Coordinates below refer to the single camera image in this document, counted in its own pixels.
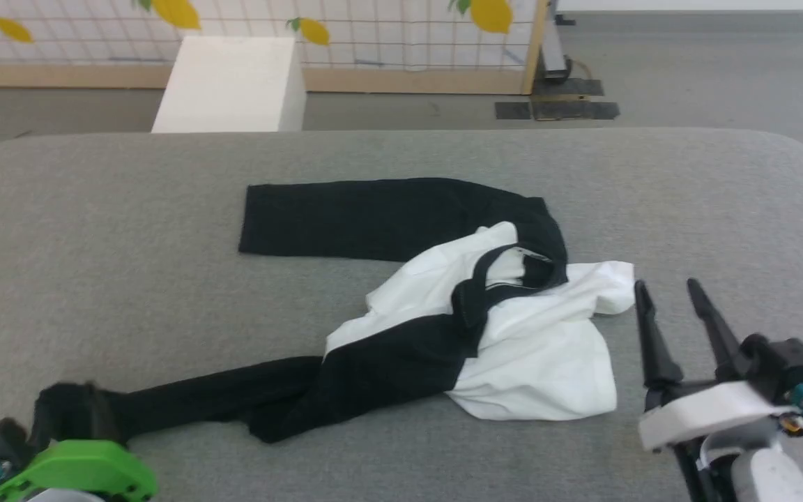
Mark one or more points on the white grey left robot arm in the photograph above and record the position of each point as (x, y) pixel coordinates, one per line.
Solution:
(70, 497)

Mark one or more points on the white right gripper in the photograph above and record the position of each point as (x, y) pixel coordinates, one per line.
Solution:
(708, 415)

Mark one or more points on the grey metal stand post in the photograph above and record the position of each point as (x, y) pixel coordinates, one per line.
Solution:
(553, 49)

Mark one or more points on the white rectangular box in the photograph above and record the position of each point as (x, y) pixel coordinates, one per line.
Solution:
(234, 84)

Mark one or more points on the black and white long-sleeve shirt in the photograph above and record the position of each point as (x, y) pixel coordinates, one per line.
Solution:
(387, 223)

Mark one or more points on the yellow lemon decoration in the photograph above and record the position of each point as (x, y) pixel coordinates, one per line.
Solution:
(12, 29)
(491, 14)
(175, 12)
(314, 31)

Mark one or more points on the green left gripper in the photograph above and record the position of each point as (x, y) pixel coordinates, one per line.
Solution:
(81, 470)

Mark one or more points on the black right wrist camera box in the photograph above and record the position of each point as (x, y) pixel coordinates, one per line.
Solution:
(788, 366)

